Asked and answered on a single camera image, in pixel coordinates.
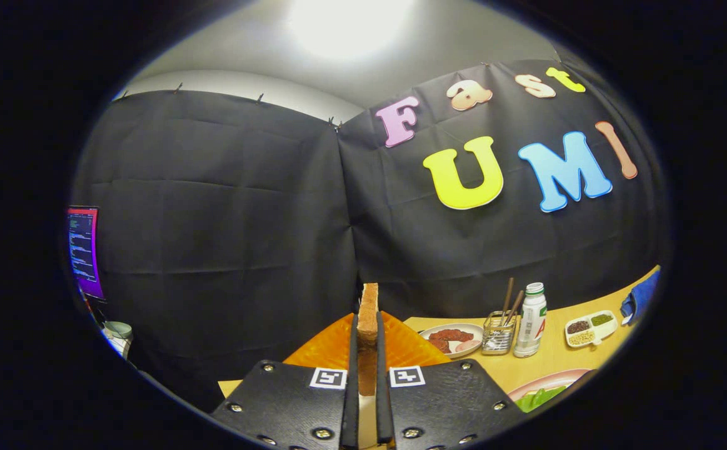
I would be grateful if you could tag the white drink bottle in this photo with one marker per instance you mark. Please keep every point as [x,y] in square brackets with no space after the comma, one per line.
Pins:
[529,331]

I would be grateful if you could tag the small round white plate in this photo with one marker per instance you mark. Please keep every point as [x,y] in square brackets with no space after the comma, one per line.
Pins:
[477,337]

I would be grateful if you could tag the computer monitor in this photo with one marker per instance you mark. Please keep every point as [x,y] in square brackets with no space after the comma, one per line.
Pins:
[83,250]

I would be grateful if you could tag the black backdrop cloth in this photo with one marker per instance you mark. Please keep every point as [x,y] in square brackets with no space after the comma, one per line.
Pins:
[225,219]

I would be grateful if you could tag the pile of green beans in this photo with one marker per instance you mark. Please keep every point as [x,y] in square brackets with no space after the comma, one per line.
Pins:
[602,319]

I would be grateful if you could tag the small grey white container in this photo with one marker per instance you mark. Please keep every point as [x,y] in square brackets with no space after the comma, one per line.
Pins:
[118,331]

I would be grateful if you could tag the pile of yellow soybeans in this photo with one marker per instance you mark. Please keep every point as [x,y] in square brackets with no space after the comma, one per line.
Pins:
[581,338]

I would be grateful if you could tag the blue towel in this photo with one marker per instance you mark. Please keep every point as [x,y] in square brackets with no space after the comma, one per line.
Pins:
[641,297]

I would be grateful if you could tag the pile of dark beans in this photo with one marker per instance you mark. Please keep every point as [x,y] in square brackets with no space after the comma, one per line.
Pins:
[579,327]

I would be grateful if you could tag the toasted bread slice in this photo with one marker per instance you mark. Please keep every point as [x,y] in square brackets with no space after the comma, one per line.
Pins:
[367,319]

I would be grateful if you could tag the white divided tray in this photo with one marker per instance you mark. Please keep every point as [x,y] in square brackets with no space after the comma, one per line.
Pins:
[607,329]

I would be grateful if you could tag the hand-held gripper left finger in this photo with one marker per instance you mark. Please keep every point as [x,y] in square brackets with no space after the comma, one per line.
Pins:
[352,406]

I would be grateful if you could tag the brown wooden chopstick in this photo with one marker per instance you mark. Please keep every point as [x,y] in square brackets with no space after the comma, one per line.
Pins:
[516,303]
[508,294]

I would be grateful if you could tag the green lettuce leaf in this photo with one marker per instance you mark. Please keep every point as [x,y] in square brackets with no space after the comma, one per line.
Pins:
[535,399]

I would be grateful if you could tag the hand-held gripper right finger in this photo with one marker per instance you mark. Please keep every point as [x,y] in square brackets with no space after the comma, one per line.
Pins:
[383,406]

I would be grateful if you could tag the pink round plate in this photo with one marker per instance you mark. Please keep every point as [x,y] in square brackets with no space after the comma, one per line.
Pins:
[544,380]

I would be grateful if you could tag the red meat slices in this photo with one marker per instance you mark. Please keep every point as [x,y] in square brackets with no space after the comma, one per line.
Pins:
[451,335]

